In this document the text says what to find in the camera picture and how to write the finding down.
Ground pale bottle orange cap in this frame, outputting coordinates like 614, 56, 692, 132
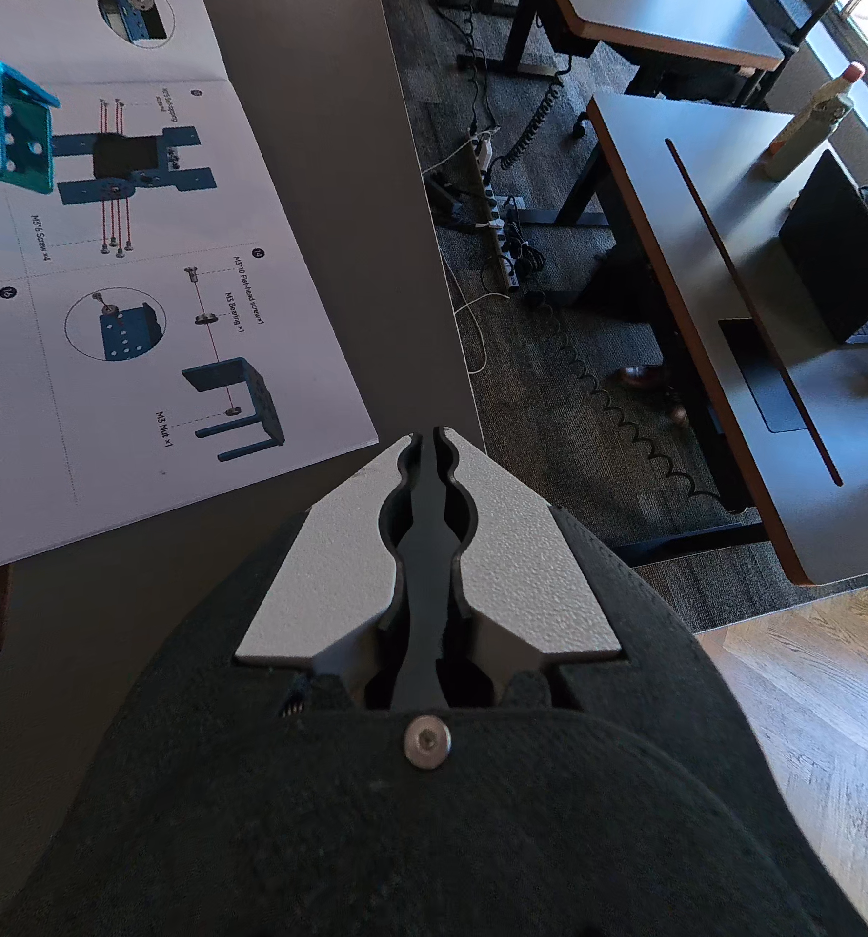
763, 62, 867, 182

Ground white assembly instruction booklet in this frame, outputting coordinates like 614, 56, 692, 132
0, 0, 380, 579

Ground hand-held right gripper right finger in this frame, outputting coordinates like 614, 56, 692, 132
432, 427, 624, 693

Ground black laptop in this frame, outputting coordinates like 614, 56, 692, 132
779, 150, 868, 345

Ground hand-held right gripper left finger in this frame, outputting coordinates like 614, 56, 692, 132
233, 432, 424, 691

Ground long black coiled cable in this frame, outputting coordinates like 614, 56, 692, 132
525, 289, 724, 506

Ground blue metal U bracket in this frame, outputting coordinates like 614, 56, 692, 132
0, 47, 61, 195

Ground short black coiled cable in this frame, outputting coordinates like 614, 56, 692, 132
500, 69, 575, 171

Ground grey office desk wooden edge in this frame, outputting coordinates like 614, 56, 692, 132
503, 0, 797, 111
554, 91, 868, 587

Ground grey power strip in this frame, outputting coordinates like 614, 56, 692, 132
469, 132, 523, 295

